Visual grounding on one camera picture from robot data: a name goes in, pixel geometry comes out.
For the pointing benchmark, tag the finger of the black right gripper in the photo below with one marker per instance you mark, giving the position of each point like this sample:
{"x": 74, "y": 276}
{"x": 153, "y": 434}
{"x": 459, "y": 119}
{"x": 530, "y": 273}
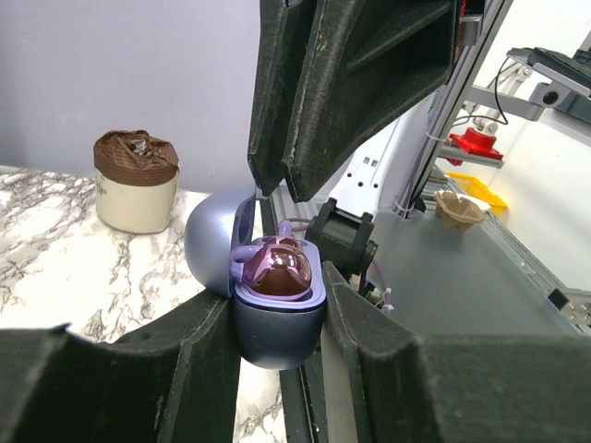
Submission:
{"x": 283, "y": 130}
{"x": 366, "y": 63}

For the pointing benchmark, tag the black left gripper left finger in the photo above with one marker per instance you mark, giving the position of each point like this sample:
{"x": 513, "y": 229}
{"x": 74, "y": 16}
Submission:
{"x": 172, "y": 380}

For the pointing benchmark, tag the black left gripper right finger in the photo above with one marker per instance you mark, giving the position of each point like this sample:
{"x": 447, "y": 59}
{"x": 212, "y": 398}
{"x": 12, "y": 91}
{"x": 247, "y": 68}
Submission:
{"x": 385, "y": 383}

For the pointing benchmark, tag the purple earbud charging case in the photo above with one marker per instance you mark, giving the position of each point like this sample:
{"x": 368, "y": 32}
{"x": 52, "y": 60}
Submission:
{"x": 276, "y": 333}

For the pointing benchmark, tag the purple earbud one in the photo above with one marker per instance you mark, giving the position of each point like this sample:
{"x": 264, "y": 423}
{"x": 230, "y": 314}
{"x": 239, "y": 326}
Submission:
{"x": 272, "y": 270}
{"x": 285, "y": 237}

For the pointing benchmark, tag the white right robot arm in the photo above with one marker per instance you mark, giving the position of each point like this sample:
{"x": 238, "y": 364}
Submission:
{"x": 342, "y": 229}

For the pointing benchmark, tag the red clamp fixture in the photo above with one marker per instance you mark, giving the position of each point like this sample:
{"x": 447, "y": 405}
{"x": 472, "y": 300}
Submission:
{"x": 473, "y": 147}

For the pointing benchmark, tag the yellow plastic tray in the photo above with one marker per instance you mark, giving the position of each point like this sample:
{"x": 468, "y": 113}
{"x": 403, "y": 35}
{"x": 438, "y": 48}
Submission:
{"x": 473, "y": 187}

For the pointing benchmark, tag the brown paper pulp cup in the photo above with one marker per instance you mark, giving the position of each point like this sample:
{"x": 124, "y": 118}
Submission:
{"x": 457, "y": 212}

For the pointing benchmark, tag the grey aluminium frame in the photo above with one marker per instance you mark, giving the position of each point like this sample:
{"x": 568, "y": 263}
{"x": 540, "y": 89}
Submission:
{"x": 483, "y": 279}

